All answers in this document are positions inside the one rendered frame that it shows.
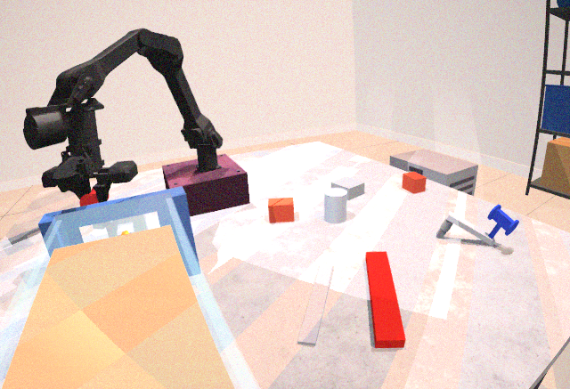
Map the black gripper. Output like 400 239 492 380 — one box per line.
41 135 138 203

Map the red flat bar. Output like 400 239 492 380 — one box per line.
365 251 406 348

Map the white flat bar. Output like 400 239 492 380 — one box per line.
297 263 333 346

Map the grey cylinder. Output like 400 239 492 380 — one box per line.
323 188 347 224

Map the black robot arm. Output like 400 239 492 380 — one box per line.
23 28 223 192

